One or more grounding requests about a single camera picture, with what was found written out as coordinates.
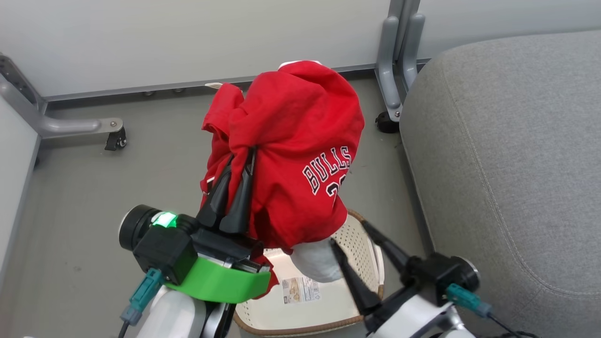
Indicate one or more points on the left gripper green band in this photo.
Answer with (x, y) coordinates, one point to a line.
(220, 281)

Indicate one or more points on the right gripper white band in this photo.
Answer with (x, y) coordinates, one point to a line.
(408, 317)

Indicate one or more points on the red Bulls jersey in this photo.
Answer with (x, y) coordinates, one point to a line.
(291, 136)

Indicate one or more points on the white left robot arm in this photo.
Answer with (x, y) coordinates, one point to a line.
(176, 314)

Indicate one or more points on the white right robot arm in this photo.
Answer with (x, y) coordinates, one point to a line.
(462, 331)

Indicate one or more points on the white perforated laundry basket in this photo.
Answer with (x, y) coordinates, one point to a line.
(340, 300)

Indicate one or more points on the grey fabric sofa seat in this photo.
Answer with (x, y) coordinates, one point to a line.
(512, 164)

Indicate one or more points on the pale grey garment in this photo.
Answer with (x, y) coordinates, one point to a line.
(315, 262)

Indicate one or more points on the paper label sticker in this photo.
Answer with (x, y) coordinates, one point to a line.
(300, 289)

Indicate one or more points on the black caster wheel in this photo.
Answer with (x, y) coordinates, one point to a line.
(116, 140)

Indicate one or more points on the grey partition leg with caster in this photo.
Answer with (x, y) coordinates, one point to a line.
(61, 126)

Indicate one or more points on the grey double partition leg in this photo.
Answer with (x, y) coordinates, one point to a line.
(389, 70)

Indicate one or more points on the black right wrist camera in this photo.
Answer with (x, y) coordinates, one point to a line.
(439, 277)

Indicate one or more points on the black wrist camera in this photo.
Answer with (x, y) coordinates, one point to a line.
(162, 246)
(439, 277)

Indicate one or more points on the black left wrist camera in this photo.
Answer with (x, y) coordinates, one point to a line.
(162, 246)

